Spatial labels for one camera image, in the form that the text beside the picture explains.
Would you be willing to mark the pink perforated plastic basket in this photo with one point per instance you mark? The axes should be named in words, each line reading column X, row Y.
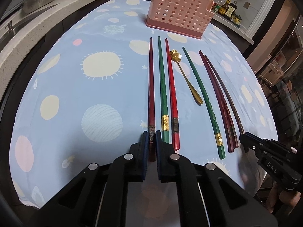
column 180, row 11

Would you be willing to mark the clear oil bottle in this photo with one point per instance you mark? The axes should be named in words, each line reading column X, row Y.
column 219, row 1

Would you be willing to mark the small seasoning jars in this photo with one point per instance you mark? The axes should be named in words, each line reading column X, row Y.
column 236, row 19

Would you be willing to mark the brown bottle yellow cap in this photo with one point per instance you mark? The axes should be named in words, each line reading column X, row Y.
column 224, row 8

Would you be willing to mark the wall switch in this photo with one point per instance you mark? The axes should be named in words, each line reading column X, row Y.
column 247, row 5

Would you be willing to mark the gold flower spoon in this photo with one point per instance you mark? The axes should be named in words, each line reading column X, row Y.
column 189, row 80

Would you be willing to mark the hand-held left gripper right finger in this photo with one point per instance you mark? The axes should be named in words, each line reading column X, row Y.
column 158, row 151

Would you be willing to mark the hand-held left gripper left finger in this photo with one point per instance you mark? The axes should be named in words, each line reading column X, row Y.
column 144, row 151

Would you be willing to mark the bright red chopstick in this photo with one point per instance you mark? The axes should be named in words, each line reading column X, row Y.
column 171, row 87

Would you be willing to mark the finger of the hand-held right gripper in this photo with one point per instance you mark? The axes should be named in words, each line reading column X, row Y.
column 251, row 141

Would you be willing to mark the dark brown chopstick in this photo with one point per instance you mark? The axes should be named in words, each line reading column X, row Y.
column 227, row 92

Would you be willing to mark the glass door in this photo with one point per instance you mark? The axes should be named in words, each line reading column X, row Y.
column 284, row 52

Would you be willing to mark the green chopstick gold band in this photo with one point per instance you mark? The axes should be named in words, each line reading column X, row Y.
column 162, row 82

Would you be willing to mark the blue printed tablecloth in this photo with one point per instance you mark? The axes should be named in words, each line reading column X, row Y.
column 94, row 87

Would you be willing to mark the stainless steel sink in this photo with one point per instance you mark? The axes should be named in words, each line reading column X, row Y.
column 21, row 24

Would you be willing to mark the person's right hand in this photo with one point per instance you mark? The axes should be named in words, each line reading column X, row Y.
column 284, row 198

